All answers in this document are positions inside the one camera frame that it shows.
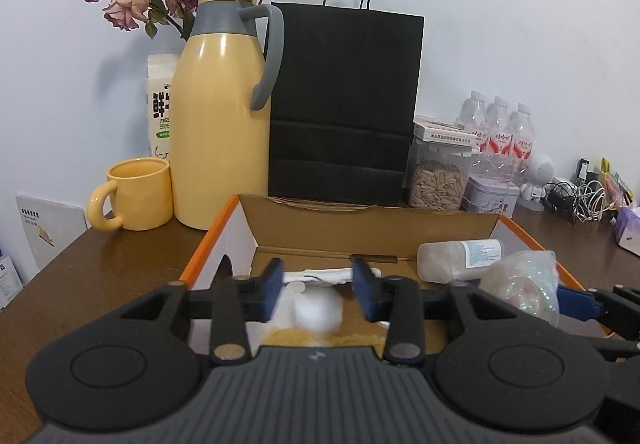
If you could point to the water bottle right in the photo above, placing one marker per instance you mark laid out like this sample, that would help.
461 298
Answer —
523 137

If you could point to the water bottle left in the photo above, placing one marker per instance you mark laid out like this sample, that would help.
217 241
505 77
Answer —
472 117

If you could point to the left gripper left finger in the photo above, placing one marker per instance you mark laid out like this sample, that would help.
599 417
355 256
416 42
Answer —
236 302

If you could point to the clear seed container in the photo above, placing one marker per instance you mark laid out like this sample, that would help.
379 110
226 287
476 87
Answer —
439 165

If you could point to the purple tissue pack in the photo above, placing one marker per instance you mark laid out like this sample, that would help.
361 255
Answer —
627 230

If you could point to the clear plastic bag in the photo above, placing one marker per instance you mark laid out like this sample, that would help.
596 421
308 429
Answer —
527 280

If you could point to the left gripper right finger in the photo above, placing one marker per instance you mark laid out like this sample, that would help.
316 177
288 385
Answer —
396 300

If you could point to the yellow thermos jug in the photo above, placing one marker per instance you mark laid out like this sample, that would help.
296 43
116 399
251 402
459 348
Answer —
220 106

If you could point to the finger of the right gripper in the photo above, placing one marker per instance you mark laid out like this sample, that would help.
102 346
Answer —
576 304

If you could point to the water bottle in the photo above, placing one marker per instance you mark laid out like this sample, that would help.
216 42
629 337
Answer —
472 117
523 137
498 145

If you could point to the yellow plush toy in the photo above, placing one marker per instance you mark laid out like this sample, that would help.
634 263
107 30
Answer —
309 315

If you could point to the colourful snack packet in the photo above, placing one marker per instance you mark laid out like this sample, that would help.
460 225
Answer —
618 194

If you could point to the white milk carton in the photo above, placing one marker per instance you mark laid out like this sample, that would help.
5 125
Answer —
160 70

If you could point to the yellow ceramic mug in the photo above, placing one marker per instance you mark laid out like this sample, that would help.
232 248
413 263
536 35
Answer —
137 195

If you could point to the white robot figurine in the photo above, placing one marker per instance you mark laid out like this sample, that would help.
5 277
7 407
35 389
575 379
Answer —
538 175

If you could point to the blue white package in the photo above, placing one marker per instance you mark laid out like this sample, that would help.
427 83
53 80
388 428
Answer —
10 282

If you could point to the red cardboard box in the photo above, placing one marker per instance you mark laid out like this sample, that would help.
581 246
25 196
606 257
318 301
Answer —
314 235

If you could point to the small decorated tin box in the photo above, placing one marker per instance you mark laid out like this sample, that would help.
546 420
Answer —
489 195

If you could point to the water bottle middle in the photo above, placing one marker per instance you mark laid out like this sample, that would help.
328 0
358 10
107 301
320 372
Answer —
498 145

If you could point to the white board on floor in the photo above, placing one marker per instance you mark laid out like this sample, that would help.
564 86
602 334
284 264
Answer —
49 227

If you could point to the black paper bag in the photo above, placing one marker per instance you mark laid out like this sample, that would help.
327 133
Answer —
343 105

